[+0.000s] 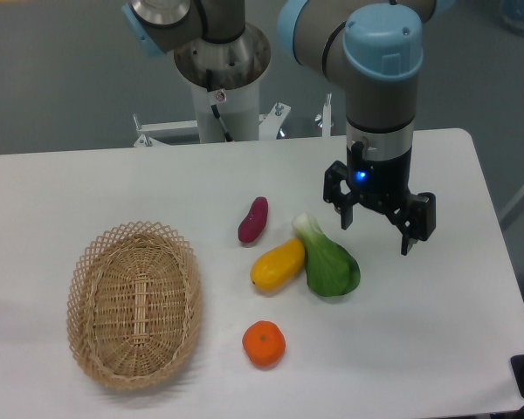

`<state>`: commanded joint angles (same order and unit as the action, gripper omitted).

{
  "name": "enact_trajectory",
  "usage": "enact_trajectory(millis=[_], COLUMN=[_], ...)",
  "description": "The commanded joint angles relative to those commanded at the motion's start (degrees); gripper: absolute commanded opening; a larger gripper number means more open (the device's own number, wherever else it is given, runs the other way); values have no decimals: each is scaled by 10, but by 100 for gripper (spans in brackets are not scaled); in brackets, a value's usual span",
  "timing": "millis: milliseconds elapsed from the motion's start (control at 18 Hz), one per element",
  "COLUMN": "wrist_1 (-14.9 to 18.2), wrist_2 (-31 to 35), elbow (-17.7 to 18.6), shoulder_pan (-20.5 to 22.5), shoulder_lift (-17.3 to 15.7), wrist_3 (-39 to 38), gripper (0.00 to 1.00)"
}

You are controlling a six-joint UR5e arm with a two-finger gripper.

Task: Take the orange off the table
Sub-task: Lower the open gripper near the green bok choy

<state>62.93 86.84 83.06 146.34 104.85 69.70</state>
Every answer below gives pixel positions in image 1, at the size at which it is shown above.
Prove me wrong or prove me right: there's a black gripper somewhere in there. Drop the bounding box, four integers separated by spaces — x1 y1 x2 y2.
323 144 436 256

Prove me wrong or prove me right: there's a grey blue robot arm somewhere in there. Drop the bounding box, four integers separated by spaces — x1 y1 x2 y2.
121 1 450 253

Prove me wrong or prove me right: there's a green bok choy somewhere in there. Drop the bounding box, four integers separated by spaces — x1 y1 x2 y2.
292 213 361 298

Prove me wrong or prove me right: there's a yellow mango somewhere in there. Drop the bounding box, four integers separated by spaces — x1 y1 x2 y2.
250 237 305 292

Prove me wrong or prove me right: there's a purple sweet potato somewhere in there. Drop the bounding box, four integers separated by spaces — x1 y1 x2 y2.
238 196 269 244

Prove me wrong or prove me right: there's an orange mandarin fruit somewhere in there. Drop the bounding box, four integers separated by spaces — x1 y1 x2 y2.
242 320 286 368

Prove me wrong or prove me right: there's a woven wicker basket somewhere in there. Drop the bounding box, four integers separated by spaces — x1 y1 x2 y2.
66 222 203 390

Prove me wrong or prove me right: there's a black cable on pedestal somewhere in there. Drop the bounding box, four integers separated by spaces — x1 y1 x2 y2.
205 68 236 143

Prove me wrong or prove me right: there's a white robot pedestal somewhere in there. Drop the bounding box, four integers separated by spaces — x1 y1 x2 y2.
133 79 339 148

